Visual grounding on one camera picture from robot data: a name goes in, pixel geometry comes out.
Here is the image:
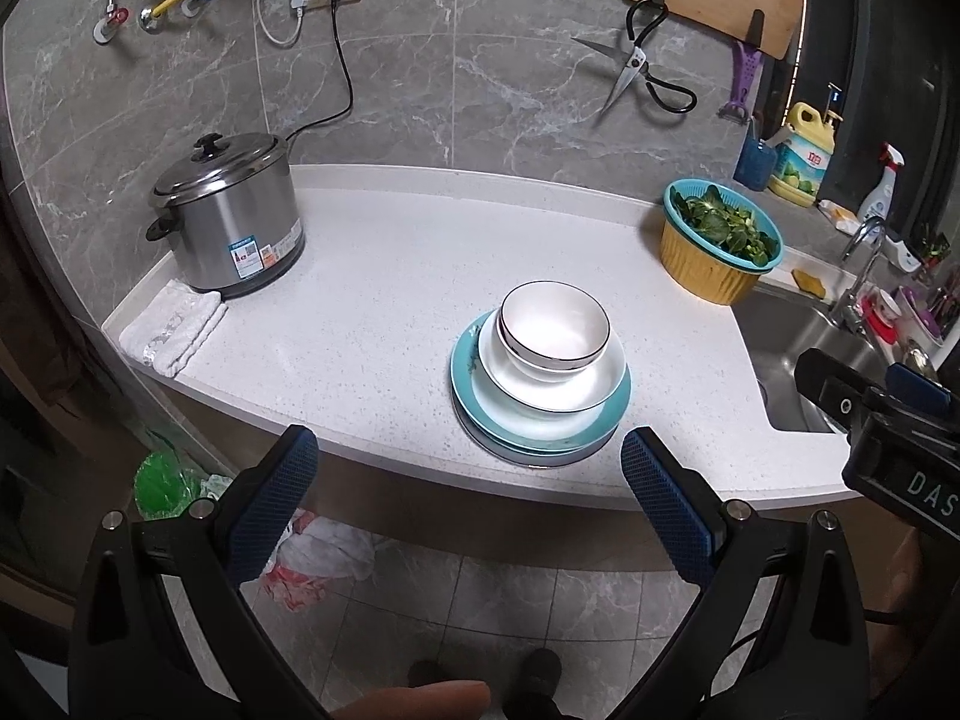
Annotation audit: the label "stainless steel rice cooker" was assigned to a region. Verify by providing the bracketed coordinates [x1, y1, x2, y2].
[146, 131, 307, 300]

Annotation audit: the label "green leafy vegetables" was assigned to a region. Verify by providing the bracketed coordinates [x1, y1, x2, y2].
[673, 189, 779, 268]

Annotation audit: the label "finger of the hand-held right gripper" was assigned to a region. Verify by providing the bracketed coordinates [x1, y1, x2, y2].
[888, 363, 956, 415]
[795, 349, 890, 435]

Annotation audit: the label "white orange packet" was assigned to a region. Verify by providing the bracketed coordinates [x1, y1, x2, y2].
[817, 199, 860, 234]

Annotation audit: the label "grey-rimmed white plate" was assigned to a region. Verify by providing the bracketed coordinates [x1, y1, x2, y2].
[465, 427, 620, 471]

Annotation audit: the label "person's left hand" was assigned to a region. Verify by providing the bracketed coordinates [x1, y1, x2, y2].
[351, 678, 493, 720]

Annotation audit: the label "white folded cloth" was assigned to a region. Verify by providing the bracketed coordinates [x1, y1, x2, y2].
[118, 279, 230, 379]

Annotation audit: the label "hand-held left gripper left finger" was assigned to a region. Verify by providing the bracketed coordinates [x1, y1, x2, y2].
[67, 424, 331, 720]

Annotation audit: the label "red plastic holder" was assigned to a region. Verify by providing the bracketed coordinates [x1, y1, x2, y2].
[861, 289, 902, 332]

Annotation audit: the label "green plastic bag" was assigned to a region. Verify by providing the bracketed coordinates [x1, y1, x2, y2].
[135, 431, 235, 523]

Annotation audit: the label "red-marked wall valve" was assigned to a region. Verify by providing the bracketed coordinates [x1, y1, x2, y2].
[93, 4, 129, 43]

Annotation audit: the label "small teal floral plate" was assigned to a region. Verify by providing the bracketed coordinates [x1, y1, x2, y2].
[456, 409, 627, 460]

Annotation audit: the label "small white bowl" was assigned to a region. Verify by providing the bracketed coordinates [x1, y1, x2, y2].
[500, 280, 611, 370]

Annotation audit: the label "white spray bottle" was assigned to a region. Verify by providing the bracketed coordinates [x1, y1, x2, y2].
[856, 142, 905, 223]

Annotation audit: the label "patterned dark-rimmed bowl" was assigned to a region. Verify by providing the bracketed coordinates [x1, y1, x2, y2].
[501, 330, 610, 386]

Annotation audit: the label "purple plastic container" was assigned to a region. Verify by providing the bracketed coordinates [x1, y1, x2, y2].
[896, 285, 947, 340]

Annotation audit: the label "large white bowl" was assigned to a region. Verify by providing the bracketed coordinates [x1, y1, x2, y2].
[478, 307, 628, 415]

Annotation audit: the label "blue utensil holder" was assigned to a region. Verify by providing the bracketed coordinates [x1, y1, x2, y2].
[733, 116, 778, 193]

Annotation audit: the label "teal plastic colander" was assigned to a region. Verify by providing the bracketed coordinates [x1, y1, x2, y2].
[662, 178, 785, 272]

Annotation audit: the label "white pink plastic bag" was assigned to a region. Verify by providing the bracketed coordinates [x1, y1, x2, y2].
[259, 510, 377, 609]

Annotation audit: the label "black power cable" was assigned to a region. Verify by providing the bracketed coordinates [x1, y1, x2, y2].
[283, 0, 355, 147]

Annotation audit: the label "chrome faucet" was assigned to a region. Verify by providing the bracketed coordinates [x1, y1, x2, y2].
[829, 216, 888, 332]

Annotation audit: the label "black-handled kitchen scissors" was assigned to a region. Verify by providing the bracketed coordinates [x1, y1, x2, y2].
[571, 0, 698, 118]

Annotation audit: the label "purple peeler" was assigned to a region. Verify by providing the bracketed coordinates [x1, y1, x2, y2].
[720, 41, 765, 124]

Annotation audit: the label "large teal floral plate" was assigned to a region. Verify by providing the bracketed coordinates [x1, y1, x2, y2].
[450, 313, 633, 449]

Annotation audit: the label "person's black shoe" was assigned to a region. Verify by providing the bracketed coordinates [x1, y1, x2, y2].
[517, 649, 564, 703]

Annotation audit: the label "stainless steel sink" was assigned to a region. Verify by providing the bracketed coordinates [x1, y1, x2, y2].
[735, 281, 895, 435]

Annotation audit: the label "yellow detergent bottle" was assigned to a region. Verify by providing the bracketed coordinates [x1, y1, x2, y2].
[769, 101, 842, 209]

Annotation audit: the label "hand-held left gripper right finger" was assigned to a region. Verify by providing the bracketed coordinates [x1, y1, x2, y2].
[615, 427, 875, 720]

